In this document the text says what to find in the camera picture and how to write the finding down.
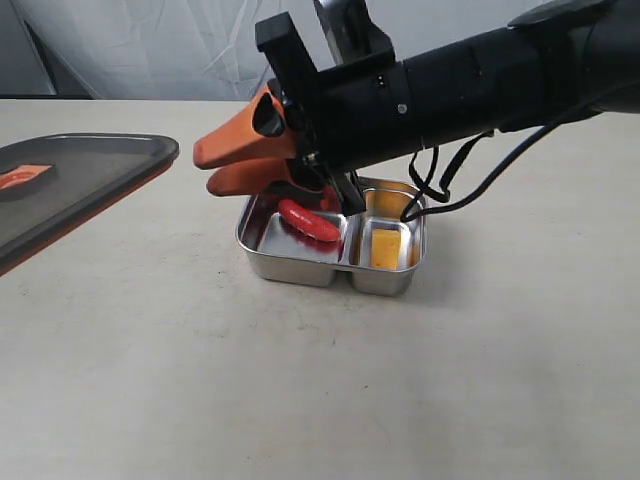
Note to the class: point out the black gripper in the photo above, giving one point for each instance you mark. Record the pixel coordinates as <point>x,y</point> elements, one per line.
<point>348,117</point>

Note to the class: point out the red sausage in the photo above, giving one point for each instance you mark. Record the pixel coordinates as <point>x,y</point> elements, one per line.
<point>307,222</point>

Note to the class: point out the dark transparent box lid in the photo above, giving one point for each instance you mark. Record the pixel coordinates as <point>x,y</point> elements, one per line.
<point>52,184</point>

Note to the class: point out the yellow cheese wedge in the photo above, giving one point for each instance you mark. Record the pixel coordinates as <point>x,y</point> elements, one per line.
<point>385,249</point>

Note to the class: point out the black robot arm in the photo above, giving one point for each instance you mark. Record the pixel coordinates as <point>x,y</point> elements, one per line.
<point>561,62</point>

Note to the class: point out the stainless steel lunch box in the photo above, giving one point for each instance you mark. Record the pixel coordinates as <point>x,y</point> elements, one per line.
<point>278,252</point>

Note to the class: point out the white backdrop cloth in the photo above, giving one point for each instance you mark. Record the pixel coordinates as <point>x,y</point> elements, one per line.
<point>143,49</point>

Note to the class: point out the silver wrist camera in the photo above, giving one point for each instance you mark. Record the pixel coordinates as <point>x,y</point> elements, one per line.
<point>345,27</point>

